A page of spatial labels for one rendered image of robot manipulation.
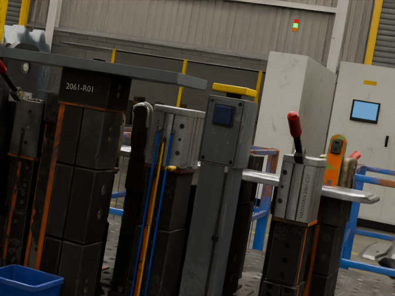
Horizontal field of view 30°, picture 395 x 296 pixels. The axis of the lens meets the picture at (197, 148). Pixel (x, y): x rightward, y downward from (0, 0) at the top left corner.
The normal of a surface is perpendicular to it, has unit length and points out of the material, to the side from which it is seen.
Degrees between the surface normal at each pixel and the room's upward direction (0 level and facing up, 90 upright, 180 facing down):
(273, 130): 90
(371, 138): 90
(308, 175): 90
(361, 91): 90
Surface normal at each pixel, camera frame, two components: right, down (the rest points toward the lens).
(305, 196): -0.36, -0.01
